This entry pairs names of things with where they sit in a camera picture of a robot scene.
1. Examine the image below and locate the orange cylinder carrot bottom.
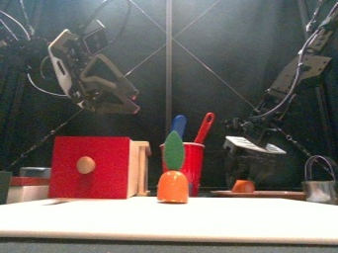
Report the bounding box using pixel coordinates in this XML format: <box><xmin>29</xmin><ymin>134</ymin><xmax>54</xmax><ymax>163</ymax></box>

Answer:
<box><xmin>230</xmin><ymin>179</ymin><xmax>256</xmax><ymax>194</ymax></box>

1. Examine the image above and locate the beige plate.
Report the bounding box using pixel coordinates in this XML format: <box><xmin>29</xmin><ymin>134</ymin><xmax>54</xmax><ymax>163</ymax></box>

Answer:
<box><xmin>209</xmin><ymin>190</ymin><xmax>305</xmax><ymax>201</ymax></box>

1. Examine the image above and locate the toy carrot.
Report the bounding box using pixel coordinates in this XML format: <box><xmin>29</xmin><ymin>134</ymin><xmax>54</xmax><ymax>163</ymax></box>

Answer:
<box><xmin>156</xmin><ymin>130</ymin><xmax>189</xmax><ymax>205</ymax></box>

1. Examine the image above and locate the red plastic cup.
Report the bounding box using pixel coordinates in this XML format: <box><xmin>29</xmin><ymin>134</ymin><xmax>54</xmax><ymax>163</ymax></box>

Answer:
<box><xmin>158</xmin><ymin>141</ymin><xmax>205</xmax><ymax>198</ymax></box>

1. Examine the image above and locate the red wooden drawer with knob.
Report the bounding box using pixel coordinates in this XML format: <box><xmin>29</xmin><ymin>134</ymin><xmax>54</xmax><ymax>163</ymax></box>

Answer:
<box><xmin>47</xmin><ymin>135</ymin><xmax>140</xmax><ymax>200</ymax></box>

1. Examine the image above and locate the white cutting board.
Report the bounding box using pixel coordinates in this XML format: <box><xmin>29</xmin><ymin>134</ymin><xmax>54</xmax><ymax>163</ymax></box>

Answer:
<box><xmin>0</xmin><ymin>196</ymin><xmax>338</xmax><ymax>246</ymax></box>

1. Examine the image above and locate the grey small box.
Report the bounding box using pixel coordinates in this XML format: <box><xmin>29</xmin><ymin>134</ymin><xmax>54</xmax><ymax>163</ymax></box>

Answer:
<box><xmin>18</xmin><ymin>166</ymin><xmax>53</xmax><ymax>179</ymax></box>

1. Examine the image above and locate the red and white toy box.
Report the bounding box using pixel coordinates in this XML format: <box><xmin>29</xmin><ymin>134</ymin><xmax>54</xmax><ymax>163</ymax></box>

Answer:
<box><xmin>5</xmin><ymin>176</ymin><xmax>51</xmax><ymax>205</ymax></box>

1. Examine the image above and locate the dark green block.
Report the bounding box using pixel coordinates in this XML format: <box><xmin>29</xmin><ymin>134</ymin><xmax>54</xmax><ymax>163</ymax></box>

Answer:
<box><xmin>0</xmin><ymin>170</ymin><xmax>13</xmax><ymax>206</ymax></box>

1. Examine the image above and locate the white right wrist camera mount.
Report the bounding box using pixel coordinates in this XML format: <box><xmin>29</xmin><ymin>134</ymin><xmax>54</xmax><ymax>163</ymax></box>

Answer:
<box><xmin>221</xmin><ymin>135</ymin><xmax>287</xmax><ymax>156</ymax></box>

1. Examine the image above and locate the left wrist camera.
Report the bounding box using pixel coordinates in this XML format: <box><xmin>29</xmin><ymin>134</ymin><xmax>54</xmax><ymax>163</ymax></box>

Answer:
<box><xmin>80</xmin><ymin>19</ymin><xmax>110</xmax><ymax>55</ymax></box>

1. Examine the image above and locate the grey metal frame pole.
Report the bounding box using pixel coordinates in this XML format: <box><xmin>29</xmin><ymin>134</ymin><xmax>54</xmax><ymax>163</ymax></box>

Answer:
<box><xmin>165</xmin><ymin>0</ymin><xmax>173</xmax><ymax>136</ymax></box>

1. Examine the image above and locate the small metal pot with handle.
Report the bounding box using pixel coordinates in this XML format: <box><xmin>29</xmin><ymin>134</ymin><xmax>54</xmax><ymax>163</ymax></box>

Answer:
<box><xmin>300</xmin><ymin>154</ymin><xmax>338</xmax><ymax>206</ymax></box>

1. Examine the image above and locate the blue utensil handle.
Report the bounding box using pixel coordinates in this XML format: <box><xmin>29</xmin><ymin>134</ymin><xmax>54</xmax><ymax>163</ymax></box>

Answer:
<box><xmin>168</xmin><ymin>114</ymin><xmax>188</xmax><ymax>141</ymax></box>

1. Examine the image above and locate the red utensil handle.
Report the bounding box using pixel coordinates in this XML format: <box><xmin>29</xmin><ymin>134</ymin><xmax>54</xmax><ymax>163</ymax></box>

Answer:
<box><xmin>192</xmin><ymin>112</ymin><xmax>216</xmax><ymax>145</ymax></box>

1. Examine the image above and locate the plain wooden box frame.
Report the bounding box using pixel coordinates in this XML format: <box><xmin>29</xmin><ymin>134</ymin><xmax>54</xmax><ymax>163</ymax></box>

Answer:
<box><xmin>130</xmin><ymin>140</ymin><xmax>153</xmax><ymax>197</ymax></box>

